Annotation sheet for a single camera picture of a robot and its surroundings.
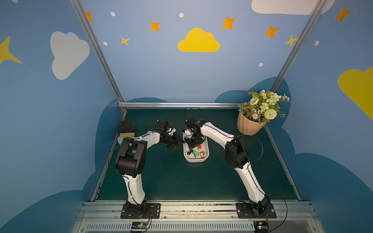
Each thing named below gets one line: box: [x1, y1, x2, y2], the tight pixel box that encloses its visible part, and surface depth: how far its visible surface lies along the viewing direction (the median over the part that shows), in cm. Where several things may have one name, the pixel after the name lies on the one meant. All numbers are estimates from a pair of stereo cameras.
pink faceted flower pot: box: [237, 111, 268, 136], surface depth 100 cm
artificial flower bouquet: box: [237, 89, 291, 125], surface depth 87 cm
